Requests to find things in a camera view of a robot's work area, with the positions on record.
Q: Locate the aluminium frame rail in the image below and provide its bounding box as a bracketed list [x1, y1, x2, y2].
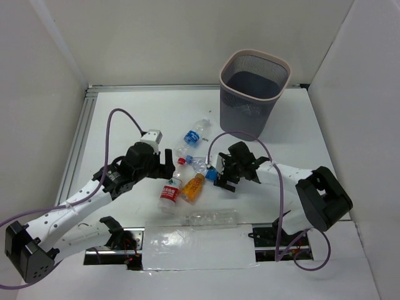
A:
[55, 85, 98, 206]

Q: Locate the clear bottle blue Aqua label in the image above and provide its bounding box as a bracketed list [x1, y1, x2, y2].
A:
[174, 118, 211, 158]

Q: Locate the clear crushed unlabelled bottle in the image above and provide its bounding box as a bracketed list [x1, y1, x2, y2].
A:
[182, 209, 239, 230]

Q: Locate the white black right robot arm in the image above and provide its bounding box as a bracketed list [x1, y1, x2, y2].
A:
[209, 141, 353, 245]

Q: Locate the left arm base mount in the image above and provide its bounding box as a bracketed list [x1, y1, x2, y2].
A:
[84, 216, 144, 271]

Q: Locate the white taped cover sheet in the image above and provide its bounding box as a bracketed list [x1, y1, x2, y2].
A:
[142, 224, 257, 271]

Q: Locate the grey mesh waste bin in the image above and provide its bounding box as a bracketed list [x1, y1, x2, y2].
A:
[219, 49, 291, 141]

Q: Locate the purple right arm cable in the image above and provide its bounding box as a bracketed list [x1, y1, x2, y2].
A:
[206, 131, 332, 271]

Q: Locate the clear bottle blue cap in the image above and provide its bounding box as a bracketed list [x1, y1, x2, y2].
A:
[185, 155, 218, 181]

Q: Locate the clear bottle red cap label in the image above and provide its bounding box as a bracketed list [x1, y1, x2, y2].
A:
[159, 157, 186, 213]

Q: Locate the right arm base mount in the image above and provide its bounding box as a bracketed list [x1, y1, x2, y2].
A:
[248, 212, 315, 262]

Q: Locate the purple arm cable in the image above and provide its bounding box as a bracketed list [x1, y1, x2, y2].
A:
[0, 108, 148, 290]
[206, 131, 332, 271]

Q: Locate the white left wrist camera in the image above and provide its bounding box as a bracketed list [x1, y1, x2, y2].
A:
[140, 129, 163, 151]

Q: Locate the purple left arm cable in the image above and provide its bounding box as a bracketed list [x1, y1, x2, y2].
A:
[0, 108, 148, 290]

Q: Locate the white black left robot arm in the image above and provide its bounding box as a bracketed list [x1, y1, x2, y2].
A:
[5, 142, 175, 285]

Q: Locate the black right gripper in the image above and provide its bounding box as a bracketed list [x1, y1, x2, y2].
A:
[214, 153, 244, 193]

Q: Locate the small orange juice bottle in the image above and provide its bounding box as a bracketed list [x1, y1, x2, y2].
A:
[181, 173, 206, 204]

